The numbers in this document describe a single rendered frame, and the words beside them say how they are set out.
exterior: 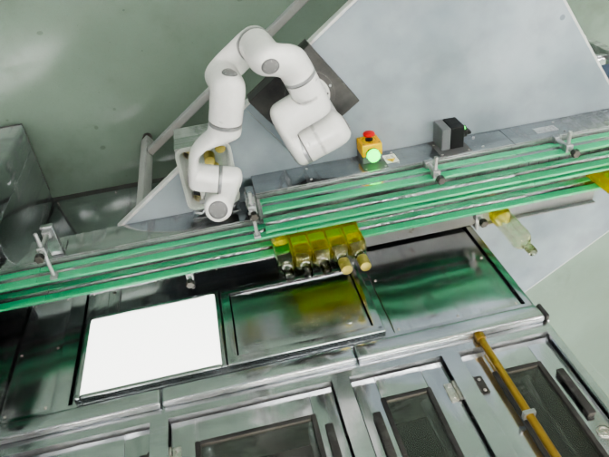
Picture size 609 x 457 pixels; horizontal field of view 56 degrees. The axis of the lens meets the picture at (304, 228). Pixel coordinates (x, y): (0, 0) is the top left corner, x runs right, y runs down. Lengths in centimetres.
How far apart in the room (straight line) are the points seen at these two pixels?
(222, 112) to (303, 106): 21
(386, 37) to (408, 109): 26
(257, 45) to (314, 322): 84
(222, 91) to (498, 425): 105
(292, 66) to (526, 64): 99
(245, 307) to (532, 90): 123
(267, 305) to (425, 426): 62
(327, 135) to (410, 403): 74
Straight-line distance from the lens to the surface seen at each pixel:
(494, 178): 207
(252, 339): 175
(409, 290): 191
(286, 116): 147
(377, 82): 193
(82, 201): 273
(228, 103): 140
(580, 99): 232
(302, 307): 182
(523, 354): 176
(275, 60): 136
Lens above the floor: 248
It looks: 54 degrees down
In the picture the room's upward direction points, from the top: 160 degrees clockwise
